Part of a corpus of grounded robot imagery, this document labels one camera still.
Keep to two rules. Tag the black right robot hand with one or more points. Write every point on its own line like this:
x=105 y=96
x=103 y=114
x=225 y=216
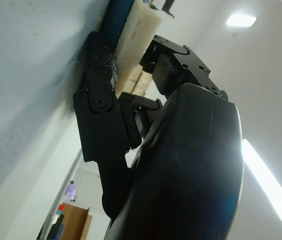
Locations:
x=180 y=162

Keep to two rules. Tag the slice of white bread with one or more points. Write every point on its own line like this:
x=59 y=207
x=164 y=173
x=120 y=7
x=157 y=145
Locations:
x=135 y=35

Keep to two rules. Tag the blue plastic tray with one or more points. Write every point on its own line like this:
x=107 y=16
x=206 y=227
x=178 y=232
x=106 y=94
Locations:
x=117 y=22

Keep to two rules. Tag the ceiling light panel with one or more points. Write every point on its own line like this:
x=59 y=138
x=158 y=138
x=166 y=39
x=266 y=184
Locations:
x=268 y=182
x=241 y=20

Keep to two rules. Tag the wooden crate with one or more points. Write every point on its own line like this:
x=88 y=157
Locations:
x=140 y=80

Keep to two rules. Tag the brown wooden cabinet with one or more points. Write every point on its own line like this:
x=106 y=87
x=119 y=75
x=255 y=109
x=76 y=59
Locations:
x=73 y=220

